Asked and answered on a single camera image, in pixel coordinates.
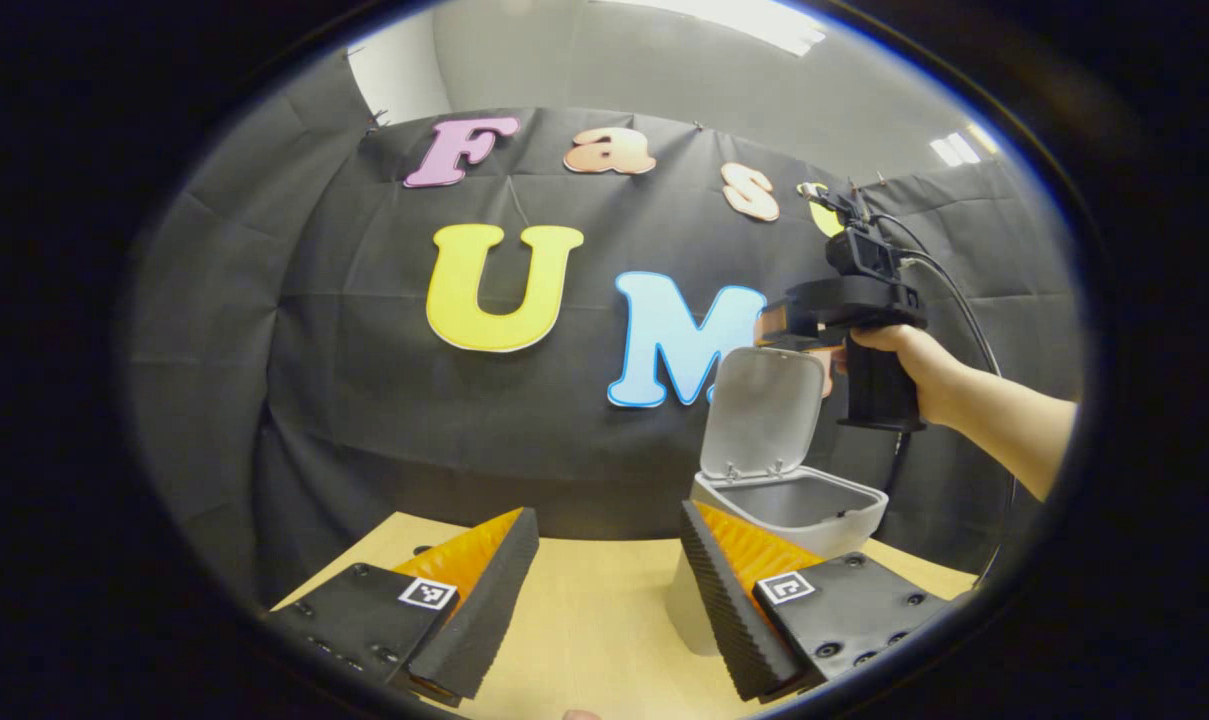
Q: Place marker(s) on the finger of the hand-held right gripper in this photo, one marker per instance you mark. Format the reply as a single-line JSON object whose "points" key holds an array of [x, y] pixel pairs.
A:
{"points": [[772, 325]]}

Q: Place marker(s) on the long ceiling light panel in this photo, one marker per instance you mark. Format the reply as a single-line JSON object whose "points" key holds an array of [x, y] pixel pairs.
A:
{"points": [[734, 20]]}

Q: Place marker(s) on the black backdrop cloth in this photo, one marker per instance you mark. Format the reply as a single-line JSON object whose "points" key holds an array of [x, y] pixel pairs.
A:
{"points": [[364, 400]]}

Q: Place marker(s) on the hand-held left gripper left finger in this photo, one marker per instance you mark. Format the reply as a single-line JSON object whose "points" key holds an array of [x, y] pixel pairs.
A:
{"points": [[484, 600]]}

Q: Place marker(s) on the wooden desktop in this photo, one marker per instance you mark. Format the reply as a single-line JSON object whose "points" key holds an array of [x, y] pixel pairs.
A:
{"points": [[584, 630]]}

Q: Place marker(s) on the white desktop garbage bin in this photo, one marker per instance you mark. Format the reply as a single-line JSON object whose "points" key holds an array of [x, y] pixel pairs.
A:
{"points": [[764, 410]]}

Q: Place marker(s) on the small ceiling light panel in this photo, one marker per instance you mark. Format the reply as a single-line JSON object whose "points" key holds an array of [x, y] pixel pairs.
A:
{"points": [[962, 146]]}

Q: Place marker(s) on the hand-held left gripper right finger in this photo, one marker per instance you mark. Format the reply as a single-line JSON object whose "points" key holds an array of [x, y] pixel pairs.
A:
{"points": [[729, 610]]}

